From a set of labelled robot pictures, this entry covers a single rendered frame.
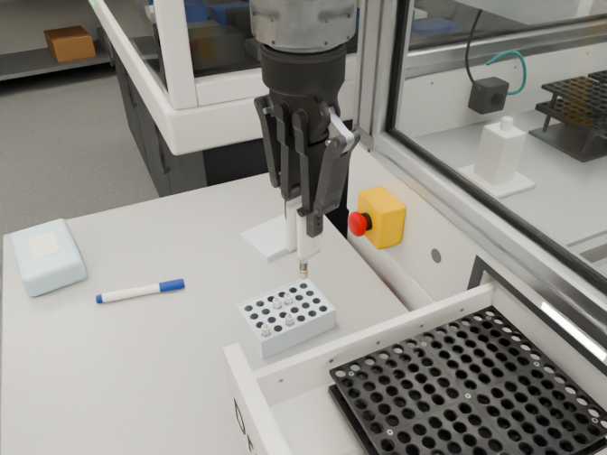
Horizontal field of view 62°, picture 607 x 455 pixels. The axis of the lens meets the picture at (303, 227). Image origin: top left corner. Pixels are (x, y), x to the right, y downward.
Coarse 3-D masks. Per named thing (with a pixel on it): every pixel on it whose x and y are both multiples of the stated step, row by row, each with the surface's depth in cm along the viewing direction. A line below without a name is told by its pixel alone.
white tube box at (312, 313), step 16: (288, 288) 78; (304, 288) 80; (240, 304) 75; (256, 304) 76; (272, 304) 75; (304, 304) 76; (320, 304) 75; (240, 320) 75; (256, 320) 73; (272, 320) 74; (304, 320) 73; (320, 320) 74; (256, 336) 70; (272, 336) 70; (288, 336) 72; (304, 336) 74; (272, 352) 72
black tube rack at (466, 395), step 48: (432, 336) 57; (480, 336) 57; (384, 384) 55; (432, 384) 52; (480, 384) 52; (528, 384) 52; (576, 384) 52; (432, 432) 47; (480, 432) 50; (528, 432) 50; (576, 432) 47
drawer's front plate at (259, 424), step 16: (224, 352) 52; (240, 352) 51; (240, 368) 50; (240, 384) 48; (256, 384) 48; (240, 400) 50; (256, 400) 47; (256, 416) 46; (272, 416) 46; (240, 432) 56; (256, 432) 46; (272, 432) 44; (256, 448) 48; (272, 448) 43
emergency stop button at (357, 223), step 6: (354, 216) 77; (360, 216) 77; (348, 222) 79; (354, 222) 77; (360, 222) 76; (366, 222) 78; (354, 228) 77; (360, 228) 76; (354, 234) 78; (360, 234) 77
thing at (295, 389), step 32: (480, 288) 64; (416, 320) 60; (448, 320) 63; (512, 320) 63; (320, 352) 56; (352, 352) 58; (544, 352) 59; (576, 352) 56; (288, 384) 56; (320, 384) 59; (288, 416) 56; (320, 416) 56; (288, 448) 53; (320, 448) 53; (352, 448) 53
